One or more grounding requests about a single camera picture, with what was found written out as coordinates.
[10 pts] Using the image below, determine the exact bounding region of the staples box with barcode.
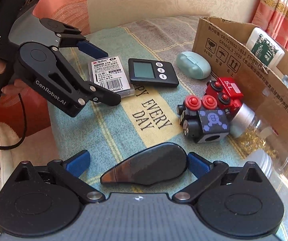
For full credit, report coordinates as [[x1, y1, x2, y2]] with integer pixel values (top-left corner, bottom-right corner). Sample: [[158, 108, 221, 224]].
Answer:
[[88, 56, 135, 98]]

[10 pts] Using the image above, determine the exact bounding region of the black blue toy train car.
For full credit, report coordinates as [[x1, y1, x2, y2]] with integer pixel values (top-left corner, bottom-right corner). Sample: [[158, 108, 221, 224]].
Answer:
[[177, 95, 230, 144]]

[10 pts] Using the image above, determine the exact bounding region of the glass jar silver lid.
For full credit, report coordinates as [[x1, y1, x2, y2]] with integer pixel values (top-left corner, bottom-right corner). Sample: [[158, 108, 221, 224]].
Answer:
[[230, 104, 288, 169]]

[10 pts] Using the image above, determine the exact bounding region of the black digital timer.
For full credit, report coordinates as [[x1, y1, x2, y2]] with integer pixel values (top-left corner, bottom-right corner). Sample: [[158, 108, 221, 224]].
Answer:
[[128, 58, 179, 88]]

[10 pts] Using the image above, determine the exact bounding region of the clear plastic jar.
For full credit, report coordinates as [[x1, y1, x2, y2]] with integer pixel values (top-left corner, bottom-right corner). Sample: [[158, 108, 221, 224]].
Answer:
[[238, 149, 288, 221]]

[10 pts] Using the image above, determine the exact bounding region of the red toy train car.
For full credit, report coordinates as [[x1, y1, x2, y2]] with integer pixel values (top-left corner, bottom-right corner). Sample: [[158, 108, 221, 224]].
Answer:
[[205, 77, 243, 119]]

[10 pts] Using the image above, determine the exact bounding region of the mint green earbud case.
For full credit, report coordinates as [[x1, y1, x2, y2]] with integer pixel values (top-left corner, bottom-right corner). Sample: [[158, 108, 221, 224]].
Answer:
[[176, 51, 211, 80]]

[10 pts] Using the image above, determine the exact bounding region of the white medical bottle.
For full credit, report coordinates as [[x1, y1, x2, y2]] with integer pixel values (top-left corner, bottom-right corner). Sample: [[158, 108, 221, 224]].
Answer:
[[246, 27, 285, 68]]

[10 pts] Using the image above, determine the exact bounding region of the person left hand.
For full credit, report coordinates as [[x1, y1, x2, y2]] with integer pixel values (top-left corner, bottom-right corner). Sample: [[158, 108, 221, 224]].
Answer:
[[0, 59, 29, 95]]

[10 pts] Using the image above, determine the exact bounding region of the checkered blanket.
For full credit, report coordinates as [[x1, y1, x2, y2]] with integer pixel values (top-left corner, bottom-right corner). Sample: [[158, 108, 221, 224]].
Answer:
[[47, 15, 288, 241]]

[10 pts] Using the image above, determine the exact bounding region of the cardboard box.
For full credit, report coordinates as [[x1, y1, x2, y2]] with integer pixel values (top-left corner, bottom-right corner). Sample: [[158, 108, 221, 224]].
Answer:
[[192, 17, 288, 152]]

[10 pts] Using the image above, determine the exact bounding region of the black cable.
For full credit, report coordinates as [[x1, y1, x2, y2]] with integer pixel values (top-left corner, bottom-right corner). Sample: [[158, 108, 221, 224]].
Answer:
[[0, 93, 28, 151]]

